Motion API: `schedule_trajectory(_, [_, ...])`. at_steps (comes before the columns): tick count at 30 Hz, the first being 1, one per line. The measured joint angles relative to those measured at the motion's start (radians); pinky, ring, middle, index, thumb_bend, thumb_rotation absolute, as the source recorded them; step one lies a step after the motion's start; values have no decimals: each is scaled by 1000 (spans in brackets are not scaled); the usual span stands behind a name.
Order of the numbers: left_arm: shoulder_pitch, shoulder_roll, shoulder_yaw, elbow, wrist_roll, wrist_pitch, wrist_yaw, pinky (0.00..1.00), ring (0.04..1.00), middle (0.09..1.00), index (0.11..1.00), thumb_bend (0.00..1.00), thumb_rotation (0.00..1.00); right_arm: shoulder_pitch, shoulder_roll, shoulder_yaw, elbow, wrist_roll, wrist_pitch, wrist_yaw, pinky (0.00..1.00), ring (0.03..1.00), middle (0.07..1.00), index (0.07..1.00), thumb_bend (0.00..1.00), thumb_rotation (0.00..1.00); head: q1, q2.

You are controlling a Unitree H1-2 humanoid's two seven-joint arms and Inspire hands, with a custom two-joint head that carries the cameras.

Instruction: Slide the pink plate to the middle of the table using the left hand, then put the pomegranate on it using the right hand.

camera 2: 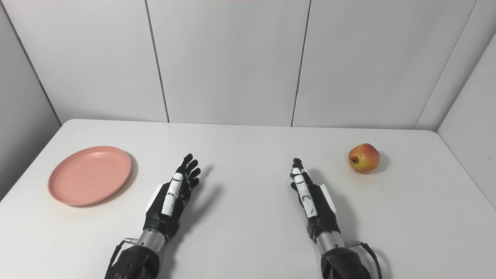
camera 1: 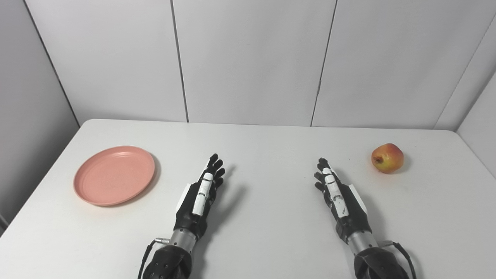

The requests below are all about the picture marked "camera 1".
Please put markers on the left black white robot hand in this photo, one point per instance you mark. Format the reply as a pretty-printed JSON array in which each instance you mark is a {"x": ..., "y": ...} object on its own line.
[{"x": 193, "y": 219}]

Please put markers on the pink round plate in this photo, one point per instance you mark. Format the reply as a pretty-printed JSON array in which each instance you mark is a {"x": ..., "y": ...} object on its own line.
[{"x": 113, "y": 175}]

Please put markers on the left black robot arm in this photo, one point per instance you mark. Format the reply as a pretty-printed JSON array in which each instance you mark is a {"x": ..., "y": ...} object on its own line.
[{"x": 174, "y": 259}]

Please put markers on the red yellow apple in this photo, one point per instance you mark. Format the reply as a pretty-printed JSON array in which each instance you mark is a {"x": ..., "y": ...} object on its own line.
[{"x": 388, "y": 158}]

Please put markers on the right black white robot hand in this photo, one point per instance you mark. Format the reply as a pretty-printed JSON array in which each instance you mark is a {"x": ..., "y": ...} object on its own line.
[{"x": 350, "y": 219}]

